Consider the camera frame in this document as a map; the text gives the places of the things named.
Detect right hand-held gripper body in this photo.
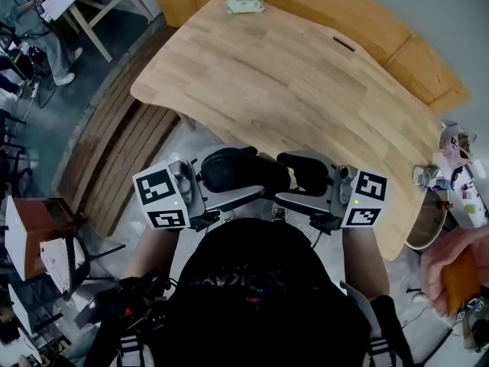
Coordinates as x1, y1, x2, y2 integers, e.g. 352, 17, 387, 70
309, 164, 388, 232

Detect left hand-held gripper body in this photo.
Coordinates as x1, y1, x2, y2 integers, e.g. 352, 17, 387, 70
132, 158, 222, 232

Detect person's left forearm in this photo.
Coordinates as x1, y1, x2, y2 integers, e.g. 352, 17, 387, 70
121, 226, 180, 282

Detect person's right forearm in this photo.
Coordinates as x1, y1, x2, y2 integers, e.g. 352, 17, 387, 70
342, 226, 390, 301

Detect person's left hand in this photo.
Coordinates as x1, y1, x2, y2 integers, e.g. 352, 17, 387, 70
178, 177, 193, 203

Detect grey white packet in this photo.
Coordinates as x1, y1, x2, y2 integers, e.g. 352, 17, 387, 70
412, 165, 440, 187

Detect brown wooden slat boards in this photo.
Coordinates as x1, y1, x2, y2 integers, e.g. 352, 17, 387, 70
51, 28, 180, 239

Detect person's black shirt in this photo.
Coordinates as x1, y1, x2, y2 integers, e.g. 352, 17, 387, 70
82, 218, 416, 367

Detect pink cloth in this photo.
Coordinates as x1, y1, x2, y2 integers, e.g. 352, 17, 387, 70
421, 226, 489, 317

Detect white plastic bag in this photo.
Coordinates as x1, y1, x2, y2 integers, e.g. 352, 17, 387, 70
438, 122, 478, 164

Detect white side table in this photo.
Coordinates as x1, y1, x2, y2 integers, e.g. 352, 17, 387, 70
427, 158, 489, 229

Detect black chair white back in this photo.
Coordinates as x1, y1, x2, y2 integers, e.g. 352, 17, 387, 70
40, 227, 127, 301

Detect brown cabinet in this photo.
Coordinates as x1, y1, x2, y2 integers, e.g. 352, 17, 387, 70
5, 196, 79, 282

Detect orange cushion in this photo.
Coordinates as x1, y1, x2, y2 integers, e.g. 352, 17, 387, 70
442, 248, 484, 315

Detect large brown cardboard sheet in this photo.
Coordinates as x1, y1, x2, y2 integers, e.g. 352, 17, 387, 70
148, 0, 471, 112

